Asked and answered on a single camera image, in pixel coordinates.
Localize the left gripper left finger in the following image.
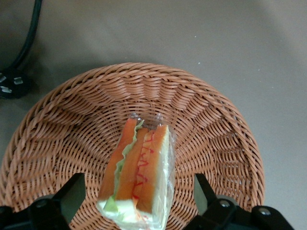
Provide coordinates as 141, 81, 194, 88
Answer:
0, 172, 86, 230

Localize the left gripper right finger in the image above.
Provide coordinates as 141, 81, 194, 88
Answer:
183, 174, 295, 230

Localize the triangular sandwich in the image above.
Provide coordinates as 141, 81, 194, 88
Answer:
96, 114, 175, 230

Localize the round brown wicker basket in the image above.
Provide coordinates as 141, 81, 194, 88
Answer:
0, 62, 266, 230

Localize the black power cable with plug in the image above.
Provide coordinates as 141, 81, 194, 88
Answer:
0, 0, 43, 100

